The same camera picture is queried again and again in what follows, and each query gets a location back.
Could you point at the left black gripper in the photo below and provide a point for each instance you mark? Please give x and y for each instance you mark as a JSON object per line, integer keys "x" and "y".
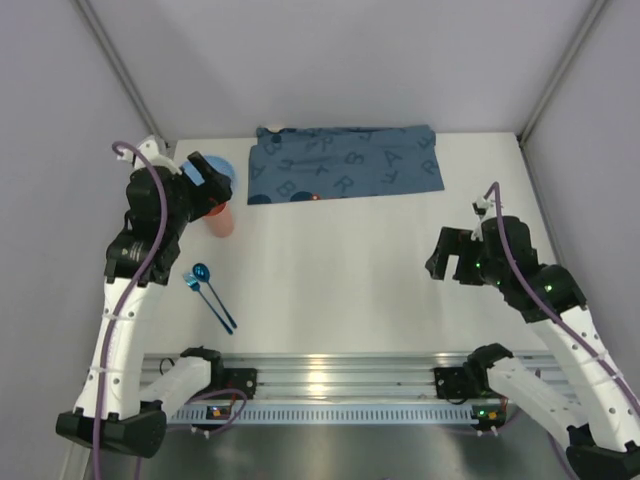
{"x": 211, "y": 181}

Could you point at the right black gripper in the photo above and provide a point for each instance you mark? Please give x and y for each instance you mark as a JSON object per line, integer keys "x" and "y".
{"x": 451, "y": 255}

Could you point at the orange plastic cup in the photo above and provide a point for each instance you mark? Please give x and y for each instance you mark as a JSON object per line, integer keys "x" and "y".
{"x": 220, "y": 221}

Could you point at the blue letter-print placemat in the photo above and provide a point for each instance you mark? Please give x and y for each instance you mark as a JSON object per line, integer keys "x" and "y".
{"x": 297, "y": 165}

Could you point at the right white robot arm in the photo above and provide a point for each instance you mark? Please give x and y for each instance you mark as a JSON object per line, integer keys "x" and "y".
{"x": 599, "y": 428}

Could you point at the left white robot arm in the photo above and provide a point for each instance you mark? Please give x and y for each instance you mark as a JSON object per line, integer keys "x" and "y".
{"x": 113, "y": 412}

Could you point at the blue plastic plate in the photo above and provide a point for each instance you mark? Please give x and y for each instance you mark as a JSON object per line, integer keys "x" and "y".
{"x": 218, "y": 163}

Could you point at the blue metal spoon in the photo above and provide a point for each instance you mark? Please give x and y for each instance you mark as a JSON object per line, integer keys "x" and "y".
{"x": 203, "y": 274}

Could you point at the blue metal fork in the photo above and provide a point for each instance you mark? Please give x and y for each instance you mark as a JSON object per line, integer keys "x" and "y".
{"x": 194, "y": 284}

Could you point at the aluminium mounting rail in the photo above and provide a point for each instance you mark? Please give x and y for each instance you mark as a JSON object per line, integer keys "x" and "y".
{"x": 333, "y": 377}

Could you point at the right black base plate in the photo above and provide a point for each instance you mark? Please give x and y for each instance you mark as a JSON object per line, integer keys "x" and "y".
{"x": 453, "y": 384}

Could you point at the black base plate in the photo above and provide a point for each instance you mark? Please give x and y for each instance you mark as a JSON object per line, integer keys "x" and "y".
{"x": 243, "y": 379}
{"x": 453, "y": 384}

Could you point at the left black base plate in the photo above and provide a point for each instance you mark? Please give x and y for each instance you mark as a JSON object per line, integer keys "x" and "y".
{"x": 243, "y": 379}

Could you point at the perforated cable duct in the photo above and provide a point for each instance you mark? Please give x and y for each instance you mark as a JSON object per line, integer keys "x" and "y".
{"x": 339, "y": 414}

